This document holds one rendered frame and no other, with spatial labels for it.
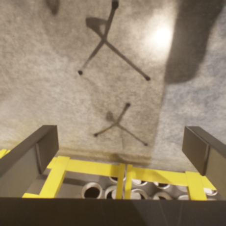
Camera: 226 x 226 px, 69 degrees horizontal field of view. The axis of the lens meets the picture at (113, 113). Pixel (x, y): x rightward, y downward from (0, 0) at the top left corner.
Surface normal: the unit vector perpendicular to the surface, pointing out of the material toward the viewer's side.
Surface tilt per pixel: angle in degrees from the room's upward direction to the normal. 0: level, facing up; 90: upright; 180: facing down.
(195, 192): 90
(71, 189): 90
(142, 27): 0
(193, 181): 90
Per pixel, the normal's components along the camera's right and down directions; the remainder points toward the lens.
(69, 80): -0.15, 0.62
